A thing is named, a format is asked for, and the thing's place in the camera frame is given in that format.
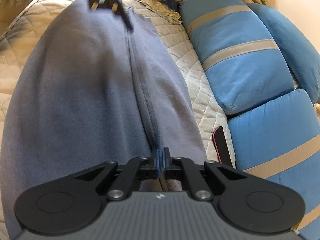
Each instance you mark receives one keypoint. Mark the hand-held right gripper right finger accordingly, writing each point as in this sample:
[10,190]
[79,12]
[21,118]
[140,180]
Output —
[165,166]

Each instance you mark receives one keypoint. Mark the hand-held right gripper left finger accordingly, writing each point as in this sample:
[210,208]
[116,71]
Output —
[157,166]

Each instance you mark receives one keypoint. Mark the blue-grey pants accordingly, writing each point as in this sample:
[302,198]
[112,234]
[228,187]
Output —
[75,80]

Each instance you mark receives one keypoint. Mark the black belt with pink edge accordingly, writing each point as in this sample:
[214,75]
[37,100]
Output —
[222,145]

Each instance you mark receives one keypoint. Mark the grey quilted bedspread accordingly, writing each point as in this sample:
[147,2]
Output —
[200,92]

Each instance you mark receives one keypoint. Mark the blue grey-striped pillow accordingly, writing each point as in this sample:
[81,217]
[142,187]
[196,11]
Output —
[275,135]
[237,62]

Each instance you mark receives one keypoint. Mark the plain blue pillow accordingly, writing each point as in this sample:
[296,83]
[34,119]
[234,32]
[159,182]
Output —
[300,42]

